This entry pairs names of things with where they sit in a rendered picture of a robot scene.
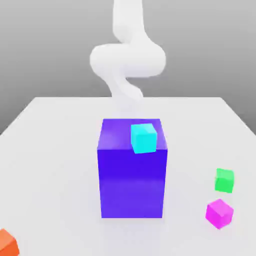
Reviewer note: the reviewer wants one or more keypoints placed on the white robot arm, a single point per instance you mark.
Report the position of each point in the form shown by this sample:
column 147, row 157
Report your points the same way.
column 128, row 60

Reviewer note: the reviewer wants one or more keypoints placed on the small cyan cube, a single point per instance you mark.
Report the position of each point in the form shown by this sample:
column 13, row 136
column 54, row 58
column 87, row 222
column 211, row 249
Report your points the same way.
column 144, row 140

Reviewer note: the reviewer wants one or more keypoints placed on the small green cube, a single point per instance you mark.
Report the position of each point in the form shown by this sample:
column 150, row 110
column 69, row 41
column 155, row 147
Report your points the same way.
column 224, row 181

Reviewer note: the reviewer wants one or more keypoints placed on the small magenta cube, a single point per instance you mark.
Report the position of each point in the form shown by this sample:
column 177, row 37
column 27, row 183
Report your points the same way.
column 219, row 214

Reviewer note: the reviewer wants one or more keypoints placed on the small orange cube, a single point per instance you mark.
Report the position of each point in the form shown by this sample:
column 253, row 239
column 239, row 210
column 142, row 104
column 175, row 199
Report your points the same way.
column 7, row 244

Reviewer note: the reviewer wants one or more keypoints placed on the large purple box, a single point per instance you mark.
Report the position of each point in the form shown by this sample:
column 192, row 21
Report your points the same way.
column 131, row 184

